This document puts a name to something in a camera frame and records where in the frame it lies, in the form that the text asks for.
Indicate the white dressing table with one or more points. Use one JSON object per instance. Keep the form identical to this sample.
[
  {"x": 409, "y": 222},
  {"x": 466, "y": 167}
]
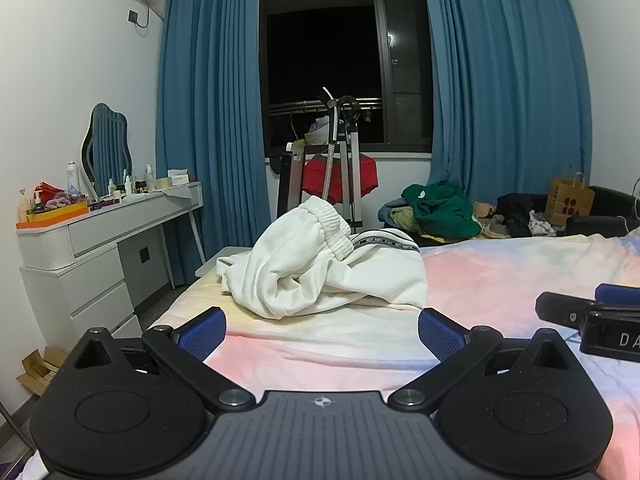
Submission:
[{"x": 130, "y": 217}]

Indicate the tissue box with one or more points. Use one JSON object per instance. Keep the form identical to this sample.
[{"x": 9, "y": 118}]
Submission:
[{"x": 178, "y": 178}]

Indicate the dark window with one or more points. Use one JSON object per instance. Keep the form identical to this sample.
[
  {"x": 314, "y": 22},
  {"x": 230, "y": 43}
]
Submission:
[{"x": 320, "y": 50}]

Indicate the orange tray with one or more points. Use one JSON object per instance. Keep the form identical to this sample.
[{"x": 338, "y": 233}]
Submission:
[{"x": 65, "y": 211}]

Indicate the white side table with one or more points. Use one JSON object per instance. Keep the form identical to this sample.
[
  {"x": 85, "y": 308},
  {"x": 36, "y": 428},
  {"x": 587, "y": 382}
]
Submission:
[{"x": 210, "y": 262}]

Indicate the wall socket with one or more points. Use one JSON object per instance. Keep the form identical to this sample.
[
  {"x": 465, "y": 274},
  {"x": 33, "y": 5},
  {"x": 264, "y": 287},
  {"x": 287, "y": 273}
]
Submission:
[{"x": 134, "y": 16}]

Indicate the red garment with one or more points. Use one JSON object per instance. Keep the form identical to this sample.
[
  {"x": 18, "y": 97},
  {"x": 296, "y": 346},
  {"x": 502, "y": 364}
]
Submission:
[{"x": 315, "y": 175}]

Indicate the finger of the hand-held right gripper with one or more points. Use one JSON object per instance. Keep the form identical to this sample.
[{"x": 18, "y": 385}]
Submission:
[
  {"x": 560, "y": 310},
  {"x": 617, "y": 294}
]

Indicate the silver tripod stand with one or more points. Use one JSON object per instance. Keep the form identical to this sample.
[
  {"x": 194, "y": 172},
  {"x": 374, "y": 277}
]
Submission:
[{"x": 350, "y": 160}]

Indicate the black sofa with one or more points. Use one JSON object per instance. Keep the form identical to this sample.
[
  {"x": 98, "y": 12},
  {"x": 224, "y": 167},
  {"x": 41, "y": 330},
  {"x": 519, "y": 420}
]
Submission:
[{"x": 610, "y": 205}]

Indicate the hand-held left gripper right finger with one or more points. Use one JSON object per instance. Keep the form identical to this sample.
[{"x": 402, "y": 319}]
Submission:
[{"x": 442, "y": 335}]

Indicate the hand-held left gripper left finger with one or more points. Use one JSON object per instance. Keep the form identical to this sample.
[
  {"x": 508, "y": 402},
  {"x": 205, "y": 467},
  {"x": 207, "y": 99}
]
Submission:
[{"x": 202, "y": 332}]

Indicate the white pants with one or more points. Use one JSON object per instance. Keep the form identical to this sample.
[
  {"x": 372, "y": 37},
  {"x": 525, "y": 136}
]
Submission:
[{"x": 310, "y": 280}]

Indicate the white drawer cabinet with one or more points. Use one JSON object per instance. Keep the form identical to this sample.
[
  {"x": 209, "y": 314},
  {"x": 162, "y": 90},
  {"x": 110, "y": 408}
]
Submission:
[{"x": 75, "y": 290}]

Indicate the metal railing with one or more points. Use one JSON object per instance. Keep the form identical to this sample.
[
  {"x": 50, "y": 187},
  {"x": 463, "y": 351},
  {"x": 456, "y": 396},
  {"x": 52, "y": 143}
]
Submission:
[{"x": 300, "y": 106}]

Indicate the pastel bed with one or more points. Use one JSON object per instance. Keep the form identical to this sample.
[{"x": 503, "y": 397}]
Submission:
[{"x": 500, "y": 285}]

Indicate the wavy mirror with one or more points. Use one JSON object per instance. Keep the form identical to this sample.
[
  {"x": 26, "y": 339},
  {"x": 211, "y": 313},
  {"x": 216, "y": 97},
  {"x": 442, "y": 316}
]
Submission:
[{"x": 107, "y": 150}]

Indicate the brown paper bag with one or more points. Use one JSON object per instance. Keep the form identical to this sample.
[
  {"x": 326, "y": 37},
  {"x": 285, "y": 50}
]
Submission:
[{"x": 565, "y": 200}]

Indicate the cardboard box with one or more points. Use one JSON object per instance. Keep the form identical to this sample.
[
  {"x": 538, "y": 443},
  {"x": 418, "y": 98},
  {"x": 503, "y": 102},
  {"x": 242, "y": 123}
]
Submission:
[{"x": 45, "y": 365}]

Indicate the folded black white stand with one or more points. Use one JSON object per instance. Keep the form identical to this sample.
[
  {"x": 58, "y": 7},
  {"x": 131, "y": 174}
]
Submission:
[{"x": 295, "y": 175}]

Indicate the green garment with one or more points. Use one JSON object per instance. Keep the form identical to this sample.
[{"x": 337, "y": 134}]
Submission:
[{"x": 440, "y": 210}]

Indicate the white ribbed storage box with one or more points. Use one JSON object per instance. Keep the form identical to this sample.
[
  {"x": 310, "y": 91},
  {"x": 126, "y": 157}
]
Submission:
[{"x": 45, "y": 247}]

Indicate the white spray can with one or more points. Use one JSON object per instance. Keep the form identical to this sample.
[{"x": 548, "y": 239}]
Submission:
[{"x": 73, "y": 180}]

